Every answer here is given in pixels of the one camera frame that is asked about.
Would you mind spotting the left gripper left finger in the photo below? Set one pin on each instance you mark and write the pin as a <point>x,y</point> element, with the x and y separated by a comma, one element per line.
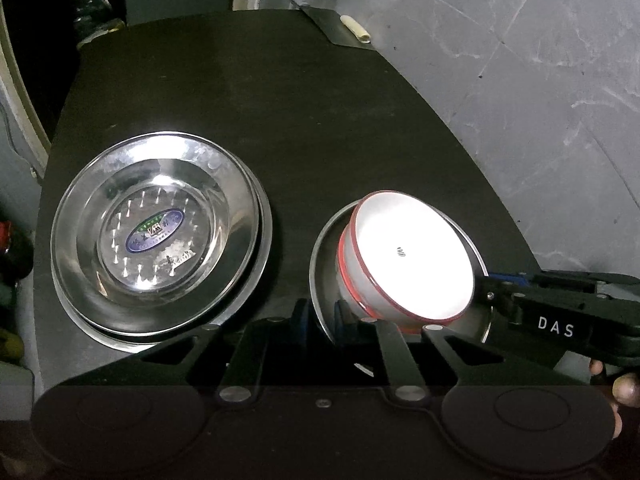
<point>302,320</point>

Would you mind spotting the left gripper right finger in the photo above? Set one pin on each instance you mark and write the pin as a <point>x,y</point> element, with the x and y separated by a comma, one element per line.
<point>353,334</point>

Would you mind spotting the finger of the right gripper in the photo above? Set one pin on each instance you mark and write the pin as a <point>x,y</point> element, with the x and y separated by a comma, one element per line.
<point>517,279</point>

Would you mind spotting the large steel bowl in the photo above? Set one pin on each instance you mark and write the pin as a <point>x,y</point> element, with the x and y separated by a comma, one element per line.
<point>325,291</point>

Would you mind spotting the white bowl red rim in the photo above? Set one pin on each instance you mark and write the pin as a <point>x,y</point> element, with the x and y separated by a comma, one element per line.
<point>401,261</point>

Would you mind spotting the steel plate with sticker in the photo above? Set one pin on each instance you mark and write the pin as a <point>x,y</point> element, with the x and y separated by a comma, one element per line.
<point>154,234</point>

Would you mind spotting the right hand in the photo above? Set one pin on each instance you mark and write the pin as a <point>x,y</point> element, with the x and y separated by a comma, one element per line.
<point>622,392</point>

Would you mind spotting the cream cylindrical roll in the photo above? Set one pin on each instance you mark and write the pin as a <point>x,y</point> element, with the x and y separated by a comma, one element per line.
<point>356,29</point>

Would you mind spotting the grey flat metal plate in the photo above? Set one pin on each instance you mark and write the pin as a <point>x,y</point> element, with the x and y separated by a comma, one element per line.
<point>328,21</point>

